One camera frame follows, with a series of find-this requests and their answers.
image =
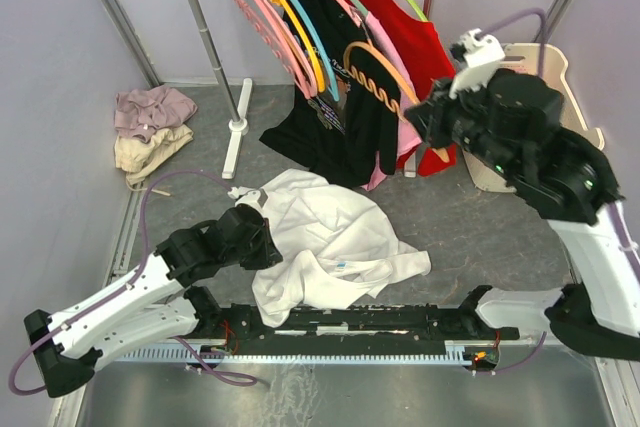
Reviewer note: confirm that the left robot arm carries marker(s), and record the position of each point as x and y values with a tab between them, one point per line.
158	299

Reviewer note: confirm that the blue hanger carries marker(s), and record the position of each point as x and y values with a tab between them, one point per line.
315	37

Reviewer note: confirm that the white t shirt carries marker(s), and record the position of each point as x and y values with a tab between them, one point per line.
337	246

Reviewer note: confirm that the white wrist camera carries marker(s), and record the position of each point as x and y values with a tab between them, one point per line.
479	56
255	198

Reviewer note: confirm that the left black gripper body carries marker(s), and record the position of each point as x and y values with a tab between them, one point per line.
256	255

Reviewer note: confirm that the pink t shirt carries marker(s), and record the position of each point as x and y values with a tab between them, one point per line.
407	138

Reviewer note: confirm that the cream laundry basket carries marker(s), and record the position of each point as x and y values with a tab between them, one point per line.
552	93

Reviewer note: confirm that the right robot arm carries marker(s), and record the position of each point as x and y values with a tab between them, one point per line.
512	126

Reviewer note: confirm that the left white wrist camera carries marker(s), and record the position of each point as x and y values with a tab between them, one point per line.
255	198

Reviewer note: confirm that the pink wavy hanger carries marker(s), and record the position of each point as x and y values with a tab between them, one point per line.
262	18

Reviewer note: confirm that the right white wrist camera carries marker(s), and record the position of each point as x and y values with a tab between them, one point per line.
479	56

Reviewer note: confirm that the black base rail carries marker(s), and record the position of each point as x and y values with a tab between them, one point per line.
361	335

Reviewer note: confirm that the orange wavy hanger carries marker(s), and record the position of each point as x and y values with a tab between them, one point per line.
391	103

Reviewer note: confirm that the black t shirt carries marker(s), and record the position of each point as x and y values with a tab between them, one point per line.
343	140

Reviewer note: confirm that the red t shirt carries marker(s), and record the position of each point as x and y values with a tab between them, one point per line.
421	52

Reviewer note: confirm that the mauve crumpled cloth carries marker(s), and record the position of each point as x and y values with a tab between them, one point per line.
139	114

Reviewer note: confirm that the beige crumpled cloth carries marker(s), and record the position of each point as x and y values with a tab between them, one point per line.
138	159

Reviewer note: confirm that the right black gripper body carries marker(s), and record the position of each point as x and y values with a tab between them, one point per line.
462	121

